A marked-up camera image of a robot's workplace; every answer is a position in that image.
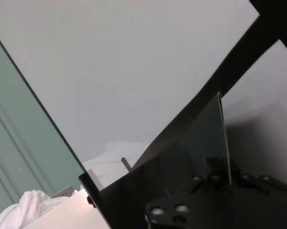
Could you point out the black table edge trim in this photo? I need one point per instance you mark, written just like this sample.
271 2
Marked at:
38 100

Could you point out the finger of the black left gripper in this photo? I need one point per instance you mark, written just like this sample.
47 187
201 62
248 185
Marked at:
92 188

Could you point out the black printed tote bag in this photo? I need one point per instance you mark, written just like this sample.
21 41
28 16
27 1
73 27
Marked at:
205 133

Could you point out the white crumpled cloth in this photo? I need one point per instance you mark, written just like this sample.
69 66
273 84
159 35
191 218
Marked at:
26 205

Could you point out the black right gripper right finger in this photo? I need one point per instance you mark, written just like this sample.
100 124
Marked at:
265 202

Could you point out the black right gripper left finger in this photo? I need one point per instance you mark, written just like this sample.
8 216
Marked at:
167 214

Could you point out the grey metal bracket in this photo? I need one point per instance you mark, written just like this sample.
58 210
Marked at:
63 192

